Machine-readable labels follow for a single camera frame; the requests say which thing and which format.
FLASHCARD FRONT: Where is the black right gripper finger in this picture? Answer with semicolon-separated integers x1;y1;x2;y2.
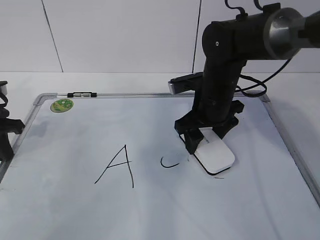
212;123;236;139
183;128;204;155

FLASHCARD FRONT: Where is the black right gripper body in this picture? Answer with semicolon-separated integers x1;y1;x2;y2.
174;99;244;135

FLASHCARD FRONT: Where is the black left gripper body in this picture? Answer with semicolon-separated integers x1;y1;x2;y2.
0;107;25;140

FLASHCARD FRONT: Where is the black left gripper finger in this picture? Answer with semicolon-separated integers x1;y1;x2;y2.
0;133;14;161

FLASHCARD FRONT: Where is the white board eraser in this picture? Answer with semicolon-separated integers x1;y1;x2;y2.
187;127;236;177

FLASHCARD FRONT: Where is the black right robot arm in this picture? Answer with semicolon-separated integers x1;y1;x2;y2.
168;1;320;154

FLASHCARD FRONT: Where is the round green magnet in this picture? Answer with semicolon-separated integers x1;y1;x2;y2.
50;98;74;113

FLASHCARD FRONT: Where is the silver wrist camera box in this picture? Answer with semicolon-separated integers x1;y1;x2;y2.
168;72;203;95

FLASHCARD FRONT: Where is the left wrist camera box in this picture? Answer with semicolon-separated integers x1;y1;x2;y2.
0;80;8;96

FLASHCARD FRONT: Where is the black cable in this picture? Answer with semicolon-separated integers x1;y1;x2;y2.
234;56;292;98

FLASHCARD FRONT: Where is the white board with aluminium frame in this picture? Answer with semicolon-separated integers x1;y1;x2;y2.
0;93;320;240

